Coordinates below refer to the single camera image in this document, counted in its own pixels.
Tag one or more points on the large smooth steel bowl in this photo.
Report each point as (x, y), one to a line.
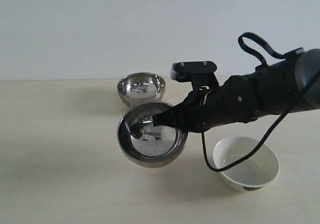
(147, 145)

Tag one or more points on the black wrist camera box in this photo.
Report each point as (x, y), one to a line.
(201, 74)

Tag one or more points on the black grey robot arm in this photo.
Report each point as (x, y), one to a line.
(245, 98)

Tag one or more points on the white ceramic bowl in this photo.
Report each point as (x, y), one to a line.
(256, 172)

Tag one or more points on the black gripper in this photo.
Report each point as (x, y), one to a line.
(206, 112)

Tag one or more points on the ribbed small steel bowl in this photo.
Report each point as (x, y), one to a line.
(141, 87)

